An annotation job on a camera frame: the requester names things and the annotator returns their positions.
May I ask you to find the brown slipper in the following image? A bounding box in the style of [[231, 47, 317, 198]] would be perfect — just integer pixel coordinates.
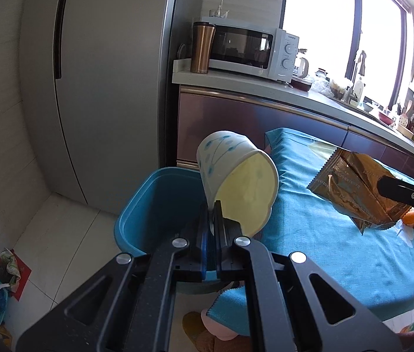
[[182, 312, 223, 352]]

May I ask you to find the blue plastic bin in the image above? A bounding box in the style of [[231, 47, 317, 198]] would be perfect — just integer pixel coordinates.
[[114, 167, 237, 296]]

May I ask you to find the copper travel tumbler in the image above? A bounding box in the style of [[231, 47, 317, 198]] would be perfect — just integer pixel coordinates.
[[191, 21, 217, 74]]

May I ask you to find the dark red dish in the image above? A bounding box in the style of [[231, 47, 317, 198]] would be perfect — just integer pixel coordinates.
[[291, 77, 314, 92]]

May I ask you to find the glass electric kettle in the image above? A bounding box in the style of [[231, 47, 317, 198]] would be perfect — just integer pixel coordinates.
[[294, 56, 311, 80]]

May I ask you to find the pink slipper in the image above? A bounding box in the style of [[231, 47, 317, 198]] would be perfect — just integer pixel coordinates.
[[201, 297, 252, 340]]

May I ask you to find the metal sink faucet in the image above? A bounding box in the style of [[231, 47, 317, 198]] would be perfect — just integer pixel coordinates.
[[342, 49, 367, 105]]

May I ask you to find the white paper cup blue print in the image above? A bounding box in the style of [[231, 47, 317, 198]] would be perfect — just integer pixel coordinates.
[[197, 129, 279, 237]]

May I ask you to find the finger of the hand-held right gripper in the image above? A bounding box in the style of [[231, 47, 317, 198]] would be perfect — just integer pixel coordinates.
[[376, 176, 414, 221]]

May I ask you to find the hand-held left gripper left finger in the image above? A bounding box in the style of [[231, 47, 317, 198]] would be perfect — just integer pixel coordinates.
[[16, 202, 216, 352]]

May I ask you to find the kitchen counter with purple cabinets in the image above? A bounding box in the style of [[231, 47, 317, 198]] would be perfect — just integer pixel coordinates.
[[172, 70, 414, 191]]

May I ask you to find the blue floral tablecloth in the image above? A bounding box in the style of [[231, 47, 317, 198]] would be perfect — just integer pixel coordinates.
[[205, 128, 414, 326]]

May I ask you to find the red floor mat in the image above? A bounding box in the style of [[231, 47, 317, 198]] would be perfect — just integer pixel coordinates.
[[0, 249, 32, 301]]

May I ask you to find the grey refrigerator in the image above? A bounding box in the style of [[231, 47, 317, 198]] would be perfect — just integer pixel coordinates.
[[18, 0, 208, 215]]

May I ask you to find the kitchen window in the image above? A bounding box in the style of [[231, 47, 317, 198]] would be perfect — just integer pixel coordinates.
[[280, 0, 414, 108]]

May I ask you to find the white microwave oven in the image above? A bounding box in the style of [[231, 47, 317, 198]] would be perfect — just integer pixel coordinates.
[[194, 18, 299, 82]]

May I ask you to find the clear plastic bag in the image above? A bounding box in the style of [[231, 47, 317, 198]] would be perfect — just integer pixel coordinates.
[[311, 79, 334, 97]]

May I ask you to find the gold snack packet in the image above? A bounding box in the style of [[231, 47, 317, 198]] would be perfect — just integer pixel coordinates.
[[307, 148, 411, 236]]

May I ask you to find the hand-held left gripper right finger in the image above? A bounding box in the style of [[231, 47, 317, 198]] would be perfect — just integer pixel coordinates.
[[212, 200, 403, 352]]

